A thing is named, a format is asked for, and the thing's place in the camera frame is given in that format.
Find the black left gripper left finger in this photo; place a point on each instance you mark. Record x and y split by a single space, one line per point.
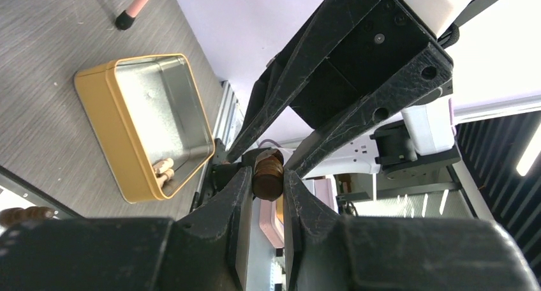
205 250

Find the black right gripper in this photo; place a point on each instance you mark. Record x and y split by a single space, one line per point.
351 66

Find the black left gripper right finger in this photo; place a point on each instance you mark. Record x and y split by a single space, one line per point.
328 251

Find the dark chess piece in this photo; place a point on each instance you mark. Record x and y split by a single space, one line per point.
267 181

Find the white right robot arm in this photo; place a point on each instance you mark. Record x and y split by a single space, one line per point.
350 66

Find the light chess piece in tin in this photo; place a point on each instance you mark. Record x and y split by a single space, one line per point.
163 171

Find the gold square metal tin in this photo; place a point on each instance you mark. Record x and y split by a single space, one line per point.
143 110

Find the black and white chessboard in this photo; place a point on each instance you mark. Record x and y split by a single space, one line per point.
21 201

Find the pink tripod stand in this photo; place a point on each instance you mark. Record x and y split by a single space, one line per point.
126 19

